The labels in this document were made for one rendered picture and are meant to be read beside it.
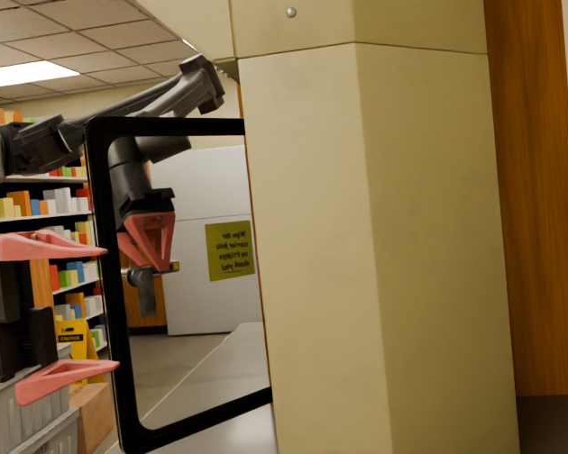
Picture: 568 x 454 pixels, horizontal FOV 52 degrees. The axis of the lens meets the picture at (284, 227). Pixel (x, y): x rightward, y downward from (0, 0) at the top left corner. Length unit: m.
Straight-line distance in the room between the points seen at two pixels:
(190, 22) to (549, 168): 0.58
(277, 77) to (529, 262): 0.53
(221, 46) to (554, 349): 0.67
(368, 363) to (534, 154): 0.49
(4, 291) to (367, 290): 0.31
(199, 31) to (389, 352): 0.35
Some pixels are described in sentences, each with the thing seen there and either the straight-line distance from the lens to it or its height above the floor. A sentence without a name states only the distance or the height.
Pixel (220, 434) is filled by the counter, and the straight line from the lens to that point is 0.91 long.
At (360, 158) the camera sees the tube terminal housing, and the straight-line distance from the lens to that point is 0.55.
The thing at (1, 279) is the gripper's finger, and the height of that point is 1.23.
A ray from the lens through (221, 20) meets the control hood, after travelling 0.59.
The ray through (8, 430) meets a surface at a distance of 2.83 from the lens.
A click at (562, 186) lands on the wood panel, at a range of 0.95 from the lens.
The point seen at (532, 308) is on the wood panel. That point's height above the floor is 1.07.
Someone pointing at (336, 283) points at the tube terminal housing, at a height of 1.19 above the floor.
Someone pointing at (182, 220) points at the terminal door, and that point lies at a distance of 0.75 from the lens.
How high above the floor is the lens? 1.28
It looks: 3 degrees down
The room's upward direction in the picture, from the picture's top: 6 degrees counter-clockwise
